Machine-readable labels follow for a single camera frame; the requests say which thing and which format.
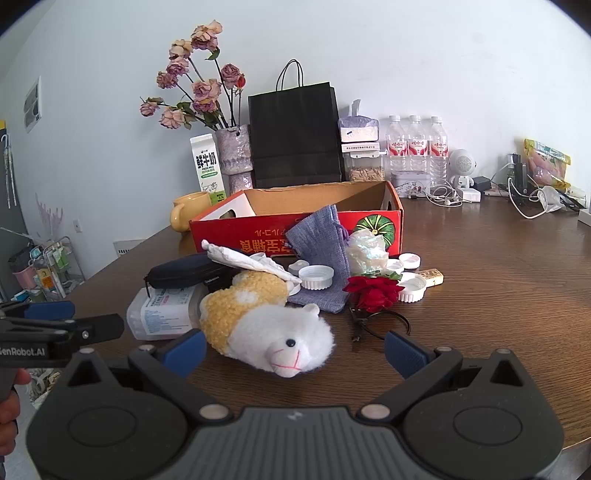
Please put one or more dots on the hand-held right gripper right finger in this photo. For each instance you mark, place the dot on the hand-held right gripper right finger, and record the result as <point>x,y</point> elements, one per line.
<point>406,353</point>

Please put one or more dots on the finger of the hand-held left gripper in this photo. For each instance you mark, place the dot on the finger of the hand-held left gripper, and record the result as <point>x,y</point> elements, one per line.
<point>46,309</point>
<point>101,327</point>

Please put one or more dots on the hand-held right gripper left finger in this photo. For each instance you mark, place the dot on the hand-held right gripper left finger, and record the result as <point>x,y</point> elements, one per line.
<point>187,353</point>

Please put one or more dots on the white wet wipes packet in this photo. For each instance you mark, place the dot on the white wet wipes packet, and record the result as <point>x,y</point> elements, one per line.
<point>161,311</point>

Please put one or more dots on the white plastic bottle cap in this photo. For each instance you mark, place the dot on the white plastic bottle cap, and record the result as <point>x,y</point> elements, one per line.
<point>316,277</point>
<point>409,261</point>
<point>412,286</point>
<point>395,265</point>

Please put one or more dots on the small wooden block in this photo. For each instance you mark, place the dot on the small wooden block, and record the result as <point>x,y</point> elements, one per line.
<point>434,277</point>

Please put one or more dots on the white yellow plush toy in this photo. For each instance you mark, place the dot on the white yellow plush toy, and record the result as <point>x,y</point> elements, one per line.
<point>277,332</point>

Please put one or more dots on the iridescent plastic bag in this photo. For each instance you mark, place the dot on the iridescent plastic bag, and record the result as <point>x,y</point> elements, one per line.
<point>367,254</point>

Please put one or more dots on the white tissue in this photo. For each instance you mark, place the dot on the white tissue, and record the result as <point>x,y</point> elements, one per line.
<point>244,261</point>

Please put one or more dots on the greyish plastic bottle cap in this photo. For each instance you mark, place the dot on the greyish plastic bottle cap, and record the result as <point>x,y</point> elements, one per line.
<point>298,266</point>

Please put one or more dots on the purple fabric pouch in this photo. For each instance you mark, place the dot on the purple fabric pouch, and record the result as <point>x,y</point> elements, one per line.
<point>323,240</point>

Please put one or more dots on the red cardboard box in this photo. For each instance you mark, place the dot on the red cardboard box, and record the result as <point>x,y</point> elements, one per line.
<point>258,230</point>

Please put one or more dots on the person's left hand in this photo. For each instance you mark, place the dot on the person's left hand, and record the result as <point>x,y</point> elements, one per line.
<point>9,415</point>

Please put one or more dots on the metal storage rack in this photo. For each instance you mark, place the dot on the metal storage rack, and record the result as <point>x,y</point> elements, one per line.
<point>51,267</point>

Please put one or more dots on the yellow mug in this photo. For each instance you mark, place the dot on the yellow mug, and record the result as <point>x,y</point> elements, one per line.
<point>189,210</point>

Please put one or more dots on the white charger adapter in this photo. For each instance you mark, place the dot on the white charger adapter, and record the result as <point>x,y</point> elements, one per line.
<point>470,194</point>

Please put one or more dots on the printed tin box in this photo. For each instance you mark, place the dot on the printed tin box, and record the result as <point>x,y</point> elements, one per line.
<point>411,182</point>

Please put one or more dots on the clear seed container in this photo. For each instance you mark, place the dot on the clear seed container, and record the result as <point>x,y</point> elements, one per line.
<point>364,171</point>

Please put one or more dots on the black power adapter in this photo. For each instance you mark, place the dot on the black power adapter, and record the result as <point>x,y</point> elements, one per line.
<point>483,183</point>

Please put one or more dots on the white green milk carton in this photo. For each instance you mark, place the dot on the white green milk carton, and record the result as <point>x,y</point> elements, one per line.
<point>207,166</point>

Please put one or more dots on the small white fan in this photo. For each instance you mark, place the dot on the small white fan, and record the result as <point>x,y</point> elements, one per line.
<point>461,164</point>

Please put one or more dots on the clear water bottle red label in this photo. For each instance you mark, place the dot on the clear water bottle red label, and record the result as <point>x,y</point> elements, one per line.
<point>397,147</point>
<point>438,147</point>
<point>418,147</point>

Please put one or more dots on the mottled pink vase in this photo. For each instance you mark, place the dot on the mottled pink vase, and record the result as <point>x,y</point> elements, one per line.
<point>233,152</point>

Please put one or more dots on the flat white carton box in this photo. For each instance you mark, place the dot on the flat white carton box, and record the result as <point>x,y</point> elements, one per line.
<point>362,147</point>

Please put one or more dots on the purple tissue pack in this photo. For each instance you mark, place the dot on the purple tissue pack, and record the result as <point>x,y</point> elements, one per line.
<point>358,129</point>

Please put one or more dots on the yellow snack bag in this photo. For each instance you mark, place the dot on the yellow snack bag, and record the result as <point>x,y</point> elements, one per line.
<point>547,164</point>

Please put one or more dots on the black paper bag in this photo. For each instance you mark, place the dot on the black paper bag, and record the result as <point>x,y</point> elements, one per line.
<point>295,138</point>

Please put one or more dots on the dried pink rose bouquet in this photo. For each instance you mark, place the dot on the dried pink rose bouquet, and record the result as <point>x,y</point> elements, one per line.
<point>205,90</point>

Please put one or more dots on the white wall panel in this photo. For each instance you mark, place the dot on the white wall panel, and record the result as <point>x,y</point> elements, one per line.
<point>32,104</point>

